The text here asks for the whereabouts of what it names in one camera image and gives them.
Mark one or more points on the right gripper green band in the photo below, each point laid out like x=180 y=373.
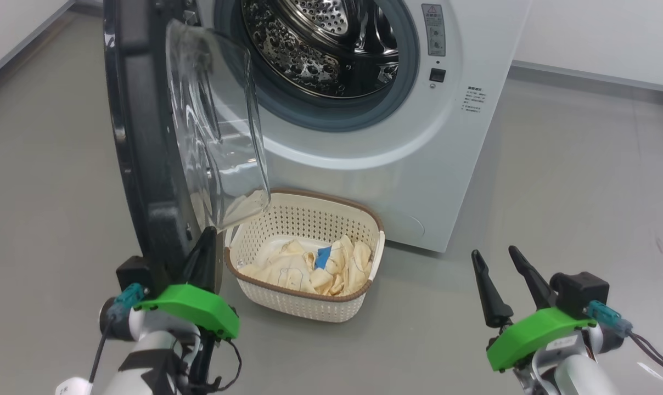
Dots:
x=529 y=334

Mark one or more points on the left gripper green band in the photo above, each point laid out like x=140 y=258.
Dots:
x=200 y=307

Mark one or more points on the cream printed garment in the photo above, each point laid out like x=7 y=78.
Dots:
x=279 y=269

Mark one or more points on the black glass washer door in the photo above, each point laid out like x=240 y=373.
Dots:
x=145 y=137

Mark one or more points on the cream garment with blue patch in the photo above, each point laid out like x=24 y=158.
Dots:
x=353 y=263

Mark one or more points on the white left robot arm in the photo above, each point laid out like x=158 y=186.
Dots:
x=156 y=351

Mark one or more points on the white front-load washing machine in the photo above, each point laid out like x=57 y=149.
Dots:
x=419 y=181

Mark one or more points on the black door latch socket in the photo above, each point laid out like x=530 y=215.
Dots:
x=437 y=75

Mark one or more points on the steel washer drum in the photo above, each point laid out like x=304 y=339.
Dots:
x=309 y=55

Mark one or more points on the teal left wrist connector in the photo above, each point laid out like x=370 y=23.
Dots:
x=125 y=299

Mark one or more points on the cream perforated laundry basket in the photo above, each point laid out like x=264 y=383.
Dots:
x=309 y=219

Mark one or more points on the grey warning label sticker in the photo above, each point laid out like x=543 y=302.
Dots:
x=433 y=30

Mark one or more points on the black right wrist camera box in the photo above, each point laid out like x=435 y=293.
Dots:
x=581 y=291

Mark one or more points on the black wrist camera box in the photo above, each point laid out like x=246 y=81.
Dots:
x=134 y=271
x=581 y=291

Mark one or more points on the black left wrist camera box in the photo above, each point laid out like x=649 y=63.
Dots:
x=134 y=271

